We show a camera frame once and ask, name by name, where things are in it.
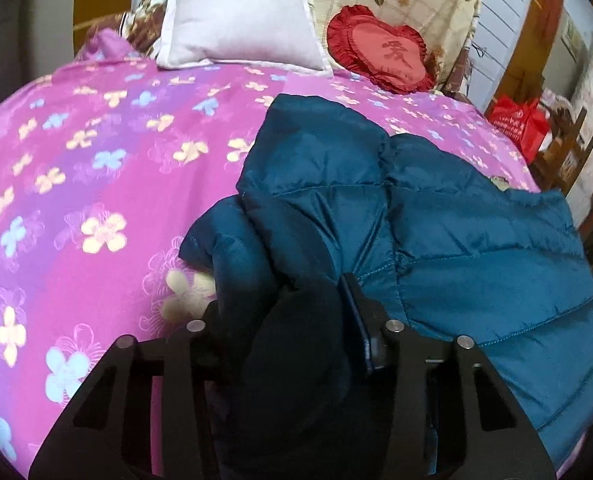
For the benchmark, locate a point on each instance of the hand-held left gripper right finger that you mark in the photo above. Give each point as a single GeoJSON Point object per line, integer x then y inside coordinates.
{"type": "Point", "coordinates": [352, 312]}

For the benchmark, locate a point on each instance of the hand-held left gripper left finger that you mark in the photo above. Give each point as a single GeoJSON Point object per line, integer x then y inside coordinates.
{"type": "Point", "coordinates": [196, 355]}

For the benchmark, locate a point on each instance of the teal puffer jacket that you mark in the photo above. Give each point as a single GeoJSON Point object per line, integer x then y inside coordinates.
{"type": "Point", "coordinates": [451, 260]}

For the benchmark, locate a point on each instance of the pink floral bedsheet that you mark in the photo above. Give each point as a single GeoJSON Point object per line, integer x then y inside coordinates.
{"type": "Point", "coordinates": [101, 160]}

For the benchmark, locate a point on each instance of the red shopping bag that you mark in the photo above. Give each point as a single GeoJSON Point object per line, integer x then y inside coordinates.
{"type": "Point", "coordinates": [519, 122]}

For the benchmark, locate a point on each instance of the red heart cushion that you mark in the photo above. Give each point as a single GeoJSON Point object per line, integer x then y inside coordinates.
{"type": "Point", "coordinates": [384, 52]}

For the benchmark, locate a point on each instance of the wooden chair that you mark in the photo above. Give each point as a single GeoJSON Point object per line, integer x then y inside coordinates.
{"type": "Point", "coordinates": [569, 150]}

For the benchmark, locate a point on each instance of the white pillow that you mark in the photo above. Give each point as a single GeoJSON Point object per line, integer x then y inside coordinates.
{"type": "Point", "coordinates": [236, 20]}

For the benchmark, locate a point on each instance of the white slatted headboard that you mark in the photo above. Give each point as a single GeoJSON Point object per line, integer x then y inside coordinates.
{"type": "Point", "coordinates": [501, 15]}

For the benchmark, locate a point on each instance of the brown floral cloth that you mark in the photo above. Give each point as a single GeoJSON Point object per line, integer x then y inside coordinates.
{"type": "Point", "coordinates": [149, 20]}

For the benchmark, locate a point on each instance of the grey wardrobe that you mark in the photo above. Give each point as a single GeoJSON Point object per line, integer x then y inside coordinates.
{"type": "Point", "coordinates": [21, 25]}

